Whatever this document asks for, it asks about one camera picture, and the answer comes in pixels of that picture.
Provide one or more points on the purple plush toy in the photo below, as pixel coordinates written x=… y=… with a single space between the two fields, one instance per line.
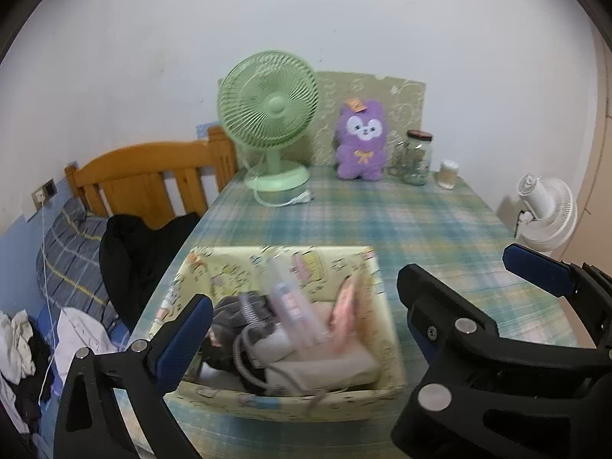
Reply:
x=361 y=158

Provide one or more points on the dark clothing pile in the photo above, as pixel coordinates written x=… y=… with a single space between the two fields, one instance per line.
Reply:
x=33 y=392

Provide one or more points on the beige door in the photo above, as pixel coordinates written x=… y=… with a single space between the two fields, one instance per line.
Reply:
x=597 y=153

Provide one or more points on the clear plastic tube bottle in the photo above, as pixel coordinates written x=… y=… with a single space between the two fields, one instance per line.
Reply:
x=291 y=306

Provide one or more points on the crumpled white garment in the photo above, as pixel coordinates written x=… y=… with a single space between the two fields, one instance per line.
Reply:
x=16 y=344

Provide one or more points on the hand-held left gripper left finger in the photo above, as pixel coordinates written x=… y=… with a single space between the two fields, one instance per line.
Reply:
x=184 y=339

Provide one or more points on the pink packet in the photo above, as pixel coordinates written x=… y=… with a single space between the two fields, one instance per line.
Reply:
x=346 y=311

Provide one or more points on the wooden bed headboard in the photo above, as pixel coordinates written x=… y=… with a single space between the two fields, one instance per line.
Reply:
x=138 y=172

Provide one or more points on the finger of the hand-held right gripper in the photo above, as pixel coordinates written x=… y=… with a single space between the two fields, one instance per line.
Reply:
x=540 y=267
x=430 y=291

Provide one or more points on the green desk fan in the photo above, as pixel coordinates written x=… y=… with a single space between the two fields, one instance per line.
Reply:
x=267 y=100

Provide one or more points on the green patterned board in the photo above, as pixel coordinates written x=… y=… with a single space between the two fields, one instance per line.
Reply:
x=406 y=100

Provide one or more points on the white standing fan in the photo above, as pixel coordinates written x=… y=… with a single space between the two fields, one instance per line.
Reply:
x=550 y=220

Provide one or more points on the blue wall sticker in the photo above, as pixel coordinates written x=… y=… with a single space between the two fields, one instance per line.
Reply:
x=205 y=131

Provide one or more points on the beige cloth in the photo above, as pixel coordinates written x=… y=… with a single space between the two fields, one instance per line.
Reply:
x=330 y=363

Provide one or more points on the white cloth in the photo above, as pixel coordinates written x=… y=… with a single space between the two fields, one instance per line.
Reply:
x=81 y=330

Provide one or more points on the cotton swab container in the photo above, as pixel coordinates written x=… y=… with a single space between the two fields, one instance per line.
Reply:
x=448 y=177

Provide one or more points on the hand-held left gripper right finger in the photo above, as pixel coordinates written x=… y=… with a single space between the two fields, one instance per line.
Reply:
x=420 y=349

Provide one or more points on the yellow patterned storage box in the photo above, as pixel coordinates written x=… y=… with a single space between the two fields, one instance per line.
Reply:
x=334 y=399

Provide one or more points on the wall socket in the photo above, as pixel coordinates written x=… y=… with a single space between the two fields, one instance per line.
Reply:
x=43 y=193

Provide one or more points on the black clothing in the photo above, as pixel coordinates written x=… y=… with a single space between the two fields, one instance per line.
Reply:
x=134 y=258

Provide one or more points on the grey sock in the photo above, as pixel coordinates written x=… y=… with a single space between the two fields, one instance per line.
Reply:
x=234 y=311

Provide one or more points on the glass jar with lid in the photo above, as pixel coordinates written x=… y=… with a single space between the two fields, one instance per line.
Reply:
x=416 y=162

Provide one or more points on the blue plaid pillow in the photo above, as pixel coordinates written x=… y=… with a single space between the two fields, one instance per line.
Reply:
x=71 y=258

